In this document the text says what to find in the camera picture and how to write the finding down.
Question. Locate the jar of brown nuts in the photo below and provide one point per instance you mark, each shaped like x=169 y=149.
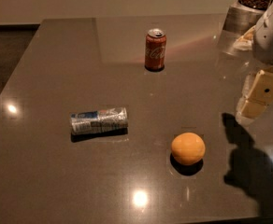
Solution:
x=243 y=14

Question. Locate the clear plastic container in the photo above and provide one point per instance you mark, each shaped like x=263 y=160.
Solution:
x=232 y=62

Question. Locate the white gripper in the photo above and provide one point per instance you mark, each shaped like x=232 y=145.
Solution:
x=271 y=37

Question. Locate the red coke can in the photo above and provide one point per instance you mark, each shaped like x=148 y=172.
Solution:
x=155 y=50

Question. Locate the orange fruit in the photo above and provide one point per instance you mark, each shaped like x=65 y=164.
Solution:
x=188 y=148

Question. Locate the silver blue redbull can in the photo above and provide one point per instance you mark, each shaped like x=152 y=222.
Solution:
x=99 y=121

